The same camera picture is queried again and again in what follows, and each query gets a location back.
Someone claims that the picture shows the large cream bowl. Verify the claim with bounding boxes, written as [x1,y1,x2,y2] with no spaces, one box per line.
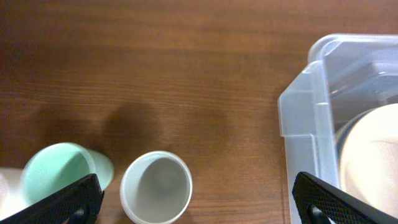
[336,103,397,218]

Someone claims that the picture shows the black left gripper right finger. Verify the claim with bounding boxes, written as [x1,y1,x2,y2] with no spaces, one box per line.
[292,172,397,224]

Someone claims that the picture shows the grey plastic cup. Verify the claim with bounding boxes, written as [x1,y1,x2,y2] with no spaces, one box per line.
[119,151,193,224]

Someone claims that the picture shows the clear plastic storage bin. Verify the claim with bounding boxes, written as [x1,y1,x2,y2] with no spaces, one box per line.
[278,34,397,223]

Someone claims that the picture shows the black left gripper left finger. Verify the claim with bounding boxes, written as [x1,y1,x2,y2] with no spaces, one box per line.
[1,174,104,224]

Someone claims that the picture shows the mint green plastic cup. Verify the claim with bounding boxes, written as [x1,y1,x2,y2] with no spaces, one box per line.
[20,142,114,206]

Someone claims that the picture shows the white plastic cup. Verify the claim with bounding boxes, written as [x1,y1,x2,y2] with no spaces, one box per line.
[1,167,27,220]

